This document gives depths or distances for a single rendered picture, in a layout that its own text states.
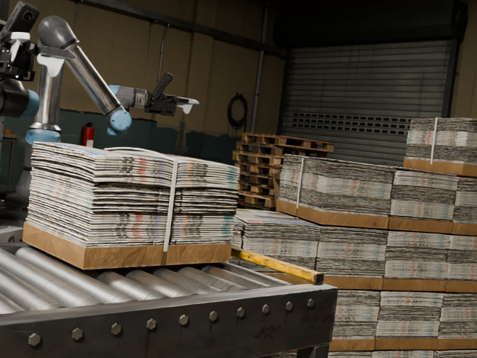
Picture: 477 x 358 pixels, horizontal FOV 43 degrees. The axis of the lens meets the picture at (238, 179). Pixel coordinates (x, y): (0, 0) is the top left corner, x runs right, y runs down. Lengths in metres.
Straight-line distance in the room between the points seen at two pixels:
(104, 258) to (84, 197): 0.12
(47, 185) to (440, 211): 1.58
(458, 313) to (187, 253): 1.51
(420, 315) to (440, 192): 0.48
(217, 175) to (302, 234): 0.85
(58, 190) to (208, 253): 0.35
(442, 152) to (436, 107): 6.92
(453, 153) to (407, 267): 0.50
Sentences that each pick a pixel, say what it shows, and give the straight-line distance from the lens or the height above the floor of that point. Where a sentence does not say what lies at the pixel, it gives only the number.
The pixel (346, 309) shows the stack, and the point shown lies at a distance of 2.30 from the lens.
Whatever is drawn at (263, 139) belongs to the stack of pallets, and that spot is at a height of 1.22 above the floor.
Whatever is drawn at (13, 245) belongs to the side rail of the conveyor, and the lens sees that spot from 1.43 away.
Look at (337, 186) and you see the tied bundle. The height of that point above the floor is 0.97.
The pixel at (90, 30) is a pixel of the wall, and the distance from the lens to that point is 9.28.
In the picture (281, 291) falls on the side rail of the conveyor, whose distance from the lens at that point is 1.22.
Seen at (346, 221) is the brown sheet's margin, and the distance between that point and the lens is 2.23.
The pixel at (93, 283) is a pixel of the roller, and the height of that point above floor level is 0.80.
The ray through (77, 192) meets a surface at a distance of 1.25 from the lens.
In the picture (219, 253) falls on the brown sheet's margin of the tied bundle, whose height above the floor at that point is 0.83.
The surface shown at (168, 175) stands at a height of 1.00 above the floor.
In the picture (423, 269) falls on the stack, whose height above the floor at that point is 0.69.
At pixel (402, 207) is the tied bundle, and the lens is 2.35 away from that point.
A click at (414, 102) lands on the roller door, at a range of 9.72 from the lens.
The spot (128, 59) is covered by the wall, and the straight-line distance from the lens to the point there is 9.57.
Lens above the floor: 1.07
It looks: 3 degrees down
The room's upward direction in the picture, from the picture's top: 7 degrees clockwise
